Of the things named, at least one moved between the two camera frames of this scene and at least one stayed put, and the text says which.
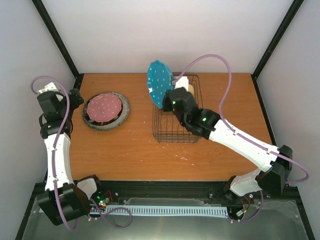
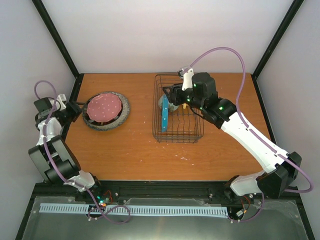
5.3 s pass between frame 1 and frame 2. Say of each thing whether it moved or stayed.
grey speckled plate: stayed
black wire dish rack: stayed
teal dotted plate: moved
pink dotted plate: stayed
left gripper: moved
